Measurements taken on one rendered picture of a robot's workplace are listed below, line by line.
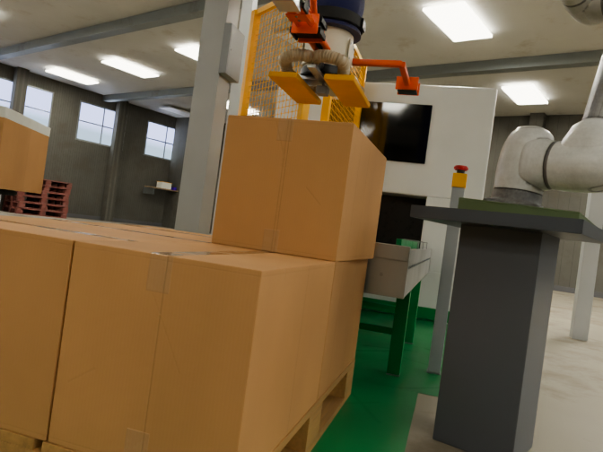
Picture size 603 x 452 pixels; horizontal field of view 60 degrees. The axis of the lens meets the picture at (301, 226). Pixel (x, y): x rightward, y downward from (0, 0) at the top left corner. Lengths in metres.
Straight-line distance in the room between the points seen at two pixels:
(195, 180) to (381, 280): 1.47
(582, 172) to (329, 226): 0.76
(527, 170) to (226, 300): 1.14
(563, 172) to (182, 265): 1.19
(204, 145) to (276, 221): 1.70
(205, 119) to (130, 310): 2.28
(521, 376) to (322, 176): 0.84
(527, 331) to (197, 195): 2.07
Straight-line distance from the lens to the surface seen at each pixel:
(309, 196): 1.51
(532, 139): 1.82
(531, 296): 1.71
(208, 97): 3.24
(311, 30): 1.65
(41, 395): 1.19
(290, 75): 1.76
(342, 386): 2.01
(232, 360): 0.95
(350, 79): 1.71
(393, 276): 2.12
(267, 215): 1.55
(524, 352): 1.73
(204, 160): 3.17
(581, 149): 1.75
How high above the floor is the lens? 0.63
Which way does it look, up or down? level
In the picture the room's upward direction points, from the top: 8 degrees clockwise
